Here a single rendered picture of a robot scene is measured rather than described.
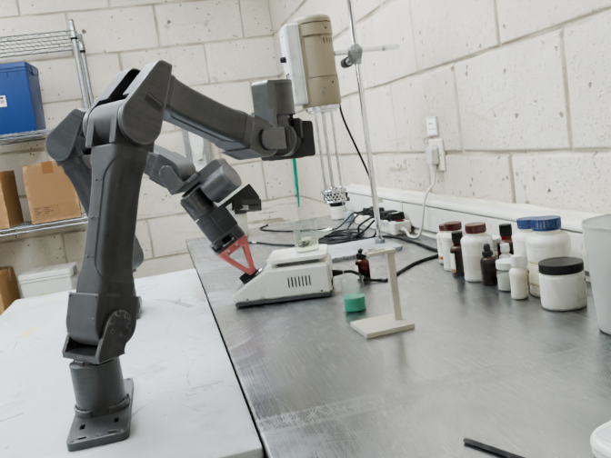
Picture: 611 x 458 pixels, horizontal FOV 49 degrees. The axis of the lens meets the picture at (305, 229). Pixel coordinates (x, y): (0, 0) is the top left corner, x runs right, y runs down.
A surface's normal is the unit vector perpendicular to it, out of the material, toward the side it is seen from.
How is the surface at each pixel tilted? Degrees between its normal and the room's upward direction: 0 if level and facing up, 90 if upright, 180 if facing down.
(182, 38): 90
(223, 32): 90
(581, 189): 90
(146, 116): 90
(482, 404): 0
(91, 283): 71
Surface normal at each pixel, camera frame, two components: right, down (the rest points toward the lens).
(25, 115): 0.16, 0.15
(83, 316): -0.63, -0.14
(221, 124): 0.73, 0.01
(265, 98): -0.63, 0.15
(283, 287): -0.07, 0.15
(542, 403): -0.14, -0.98
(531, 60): -0.97, 0.16
